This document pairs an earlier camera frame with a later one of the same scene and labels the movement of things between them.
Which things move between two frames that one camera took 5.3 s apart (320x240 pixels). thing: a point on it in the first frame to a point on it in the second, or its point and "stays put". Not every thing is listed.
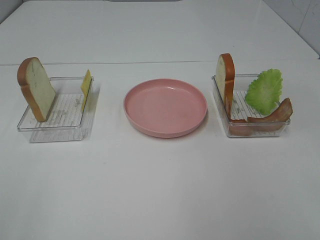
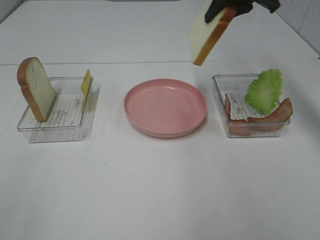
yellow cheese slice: (85, 87) stays put
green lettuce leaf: (264, 92) stays put
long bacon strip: (274, 121) stays put
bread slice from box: (225, 77) to (203, 35)
